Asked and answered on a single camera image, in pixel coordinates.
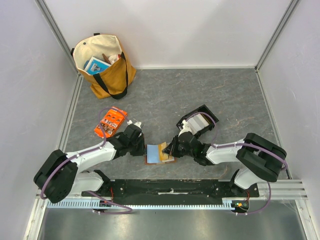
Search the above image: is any aluminium frame rail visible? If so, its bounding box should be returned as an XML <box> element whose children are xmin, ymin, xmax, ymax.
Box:
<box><xmin>34</xmin><ymin>178</ymin><xmax>309</xmax><ymax>200</ymax></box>

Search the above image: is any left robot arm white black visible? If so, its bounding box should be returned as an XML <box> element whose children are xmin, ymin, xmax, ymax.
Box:
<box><xmin>33</xmin><ymin>121</ymin><xmax>146</xmax><ymax>204</ymax></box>

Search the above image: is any blue book in bag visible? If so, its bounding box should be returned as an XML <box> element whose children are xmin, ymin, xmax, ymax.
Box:
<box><xmin>84</xmin><ymin>56</ymin><xmax>111</xmax><ymax>75</ymax></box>

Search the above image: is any mustard canvas tote bag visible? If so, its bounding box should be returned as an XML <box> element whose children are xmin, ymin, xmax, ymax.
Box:
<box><xmin>70</xmin><ymin>33</ymin><xmax>136</xmax><ymax>100</ymax></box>

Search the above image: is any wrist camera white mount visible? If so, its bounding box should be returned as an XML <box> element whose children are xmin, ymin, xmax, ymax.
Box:
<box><xmin>178</xmin><ymin>119</ymin><xmax>193</xmax><ymax>136</ymax></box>
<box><xmin>127</xmin><ymin>120</ymin><xmax>143</xmax><ymax>129</ymax></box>

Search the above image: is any slotted cable duct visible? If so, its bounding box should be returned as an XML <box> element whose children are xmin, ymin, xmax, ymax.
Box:
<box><xmin>46</xmin><ymin>198</ymin><xmax>237</xmax><ymax>210</ymax></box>

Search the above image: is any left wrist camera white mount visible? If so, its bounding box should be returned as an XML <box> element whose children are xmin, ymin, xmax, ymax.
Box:
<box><xmin>127</xmin><ymin>120</ymin><xmax>143</xmax><ymax>129</ymax></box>

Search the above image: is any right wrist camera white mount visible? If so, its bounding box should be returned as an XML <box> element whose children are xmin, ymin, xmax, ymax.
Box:
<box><xmin>178</xmin><ymin>119</ymin><xmax>193</xmax><ymax>136</ymax></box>

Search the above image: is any white card stack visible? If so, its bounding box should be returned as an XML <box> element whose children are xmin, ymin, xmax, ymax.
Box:
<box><xmin>187</xmin><ymin>114</ymin><xmax>210</xmax><ymax>134</ymax></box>

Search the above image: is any black card box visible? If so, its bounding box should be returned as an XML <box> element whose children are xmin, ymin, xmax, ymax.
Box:
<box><xmin>176</xmin><ymin>104</ymin><xmax>219</xmax><ymax>139</ymax></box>

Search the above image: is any tan credit card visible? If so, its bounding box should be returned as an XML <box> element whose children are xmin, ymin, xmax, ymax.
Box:
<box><xmin>158</xmin><ymin>142</ymin><xmax>175</xmax><ymax>164</ymax></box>

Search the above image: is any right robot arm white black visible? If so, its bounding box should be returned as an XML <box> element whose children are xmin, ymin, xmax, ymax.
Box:
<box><xmin>162</xmin><ymin>132</ymin><xmax>288</xmax><ymax>197</ymax></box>

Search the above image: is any blue card in holder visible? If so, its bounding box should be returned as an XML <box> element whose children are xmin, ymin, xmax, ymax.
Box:
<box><xmin>146</xmin><ymin>144</ymin><xmax>160</xmax><ymax>164</ymax></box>

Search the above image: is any orange booklet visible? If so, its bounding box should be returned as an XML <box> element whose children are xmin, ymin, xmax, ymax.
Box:
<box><xmin>94</xmin><ymin>106</ymin><xmax>128</xmax><ymax>138</ymax></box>

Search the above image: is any brown item in bag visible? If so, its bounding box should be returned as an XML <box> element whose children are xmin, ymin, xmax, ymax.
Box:
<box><xmin>102</xmin><ymin>53</ymin><xmax>111</xmax><ymax>64</ymax></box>

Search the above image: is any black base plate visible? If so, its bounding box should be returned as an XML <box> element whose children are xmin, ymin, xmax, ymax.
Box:
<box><xmin>95</xmin><ymin>179</ymin><xmax>260</xmax><ymax>205</ymax></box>

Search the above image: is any brown leather card holder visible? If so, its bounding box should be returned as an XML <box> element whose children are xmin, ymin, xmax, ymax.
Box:
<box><xmin>145</xmin><ymin>142</ymin><xmax>176</xmax><ymax>165</ymax></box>

